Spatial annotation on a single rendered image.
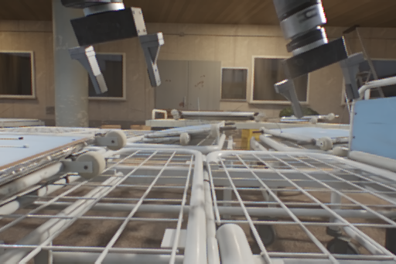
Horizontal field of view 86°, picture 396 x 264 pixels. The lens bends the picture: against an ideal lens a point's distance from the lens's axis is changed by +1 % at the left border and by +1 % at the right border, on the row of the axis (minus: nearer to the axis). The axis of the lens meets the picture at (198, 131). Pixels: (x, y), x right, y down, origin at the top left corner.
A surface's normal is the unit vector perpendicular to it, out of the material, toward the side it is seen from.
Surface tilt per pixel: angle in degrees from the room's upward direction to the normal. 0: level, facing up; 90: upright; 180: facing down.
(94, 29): 114
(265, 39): 90
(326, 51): 100
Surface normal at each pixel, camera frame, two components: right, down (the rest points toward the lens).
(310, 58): -0.12, 0.25
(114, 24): -0.12, 0.47
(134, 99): 0.00, 0.07
